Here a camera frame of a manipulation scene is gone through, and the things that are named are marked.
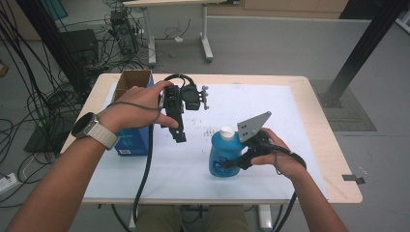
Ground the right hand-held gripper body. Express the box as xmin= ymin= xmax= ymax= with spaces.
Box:
xmin=236 ymin=110 xmax=278 ymax=162

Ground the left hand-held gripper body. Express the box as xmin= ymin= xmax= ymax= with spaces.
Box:
xmin=159 ymin=83 xmax=210 ymax=114

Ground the blue bottle with white cap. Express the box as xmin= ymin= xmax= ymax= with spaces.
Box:
xmin=208 ymin=125 xmax=249 ymax=178

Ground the blue cardboard box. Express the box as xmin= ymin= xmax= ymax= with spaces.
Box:
xmin=110 ymin=69 xmax=155 ymax=158

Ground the person's right hand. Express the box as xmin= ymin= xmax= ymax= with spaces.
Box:
xmin=250 ymin=128 xmax=308 ymax=182

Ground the person's left hand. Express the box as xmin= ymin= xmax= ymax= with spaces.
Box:
xmin=98 ymin=80 xmax=180 ymax=134

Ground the white table mat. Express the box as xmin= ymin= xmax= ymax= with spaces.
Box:
xmin=84 ymin=82 xmax=328 ymax=200

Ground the person's right leg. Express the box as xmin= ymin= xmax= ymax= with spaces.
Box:
xmin=206 ymin=205 xmax=249 ymax=232

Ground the person's leg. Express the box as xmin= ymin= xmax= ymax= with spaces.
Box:
xmin=134 ymin=205 xmax=182 ymax=232
xmin=206 ymin=205 xmax=249 ymax=232

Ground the white desk with wooden top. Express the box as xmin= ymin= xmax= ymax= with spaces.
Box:
xmin=122 ymin=0 xmax=241 ymax=67

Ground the person's left leg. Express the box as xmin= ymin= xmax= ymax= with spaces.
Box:
xmin=134 ymin=205 xmax=182 ymax=232

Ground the black computer tower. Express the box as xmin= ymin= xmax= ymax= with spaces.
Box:
xmin=109 ymin=9 xmax=139 ymax=56

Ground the wristwatch with white band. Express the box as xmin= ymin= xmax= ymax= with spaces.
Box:
xmin=71 ymin=111 xmax=120 ymax=151

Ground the dark gray floor mat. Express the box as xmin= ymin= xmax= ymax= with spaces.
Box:
xmin=308 ymin=79 xmax=377 ymax=132

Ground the black tape strip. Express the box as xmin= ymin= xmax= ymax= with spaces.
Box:
xmin=341 ymin=173 xmax=366 ymax=186

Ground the black floor plate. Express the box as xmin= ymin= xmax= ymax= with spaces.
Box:
xmin=23 ymin=124 xmax=75 ymax=154

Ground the white power strip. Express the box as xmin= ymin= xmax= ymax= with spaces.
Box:
xmin=0 ymin=172 xmax=17 ymax=194

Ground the short black looped cable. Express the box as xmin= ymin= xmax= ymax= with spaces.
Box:
xmin=162 ymin=72 xmax=196 ymax=89

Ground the thin gray wrist cord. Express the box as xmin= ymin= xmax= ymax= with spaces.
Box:
xmin=273 ymin=151 xmax=282 ymax=176
xmin=109 ymin=101 xmax=162 ymax=125

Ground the thick black gripper cable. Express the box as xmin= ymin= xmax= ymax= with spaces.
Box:
xmin=132 ymin=125 xmax=155 ymax=226

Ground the spiral-wrapped black gripper cable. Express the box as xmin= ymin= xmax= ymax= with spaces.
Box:
xmin=269 ymin=144 xmax=308 ymax=232

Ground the black metal post with base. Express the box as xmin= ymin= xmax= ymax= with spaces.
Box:
xmin=317 ymin=0 xmax=410 ymax=109

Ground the tangle of black floor cables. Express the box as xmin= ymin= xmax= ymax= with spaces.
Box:
xmin=0 ymin=0 xmax=153 ymax=207

